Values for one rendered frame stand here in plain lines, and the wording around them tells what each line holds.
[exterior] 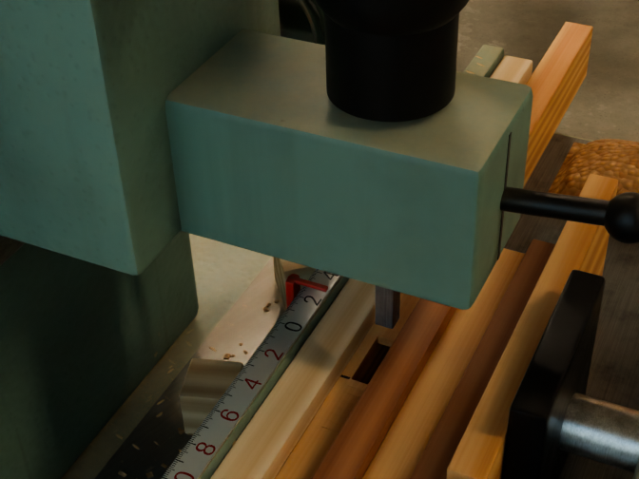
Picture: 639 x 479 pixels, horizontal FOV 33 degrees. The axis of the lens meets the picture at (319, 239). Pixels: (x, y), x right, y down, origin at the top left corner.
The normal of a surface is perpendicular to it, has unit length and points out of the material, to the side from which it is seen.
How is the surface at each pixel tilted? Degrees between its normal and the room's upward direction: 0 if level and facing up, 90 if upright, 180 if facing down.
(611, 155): 15
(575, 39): 0
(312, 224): 90
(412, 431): 0
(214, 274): 0
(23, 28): 90
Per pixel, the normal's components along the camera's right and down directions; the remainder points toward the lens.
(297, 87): -0.03, -0.79
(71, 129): -0.43, 0.56
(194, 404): -0.14, 0.61
